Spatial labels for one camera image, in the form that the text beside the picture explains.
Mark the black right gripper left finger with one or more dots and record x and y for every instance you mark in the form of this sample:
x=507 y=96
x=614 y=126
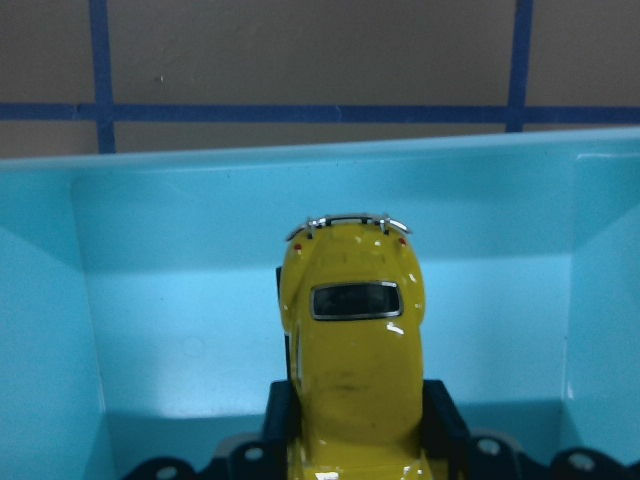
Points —
x=281 y=434

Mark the light blue plastic bin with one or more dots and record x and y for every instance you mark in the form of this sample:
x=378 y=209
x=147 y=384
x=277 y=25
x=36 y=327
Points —
x=138 y=296

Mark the yellow toy beetle car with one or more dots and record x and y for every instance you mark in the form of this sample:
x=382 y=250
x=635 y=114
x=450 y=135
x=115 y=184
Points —
x=352 y=301

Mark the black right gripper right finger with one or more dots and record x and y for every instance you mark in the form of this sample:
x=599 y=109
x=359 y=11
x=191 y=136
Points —
x=444 y=434

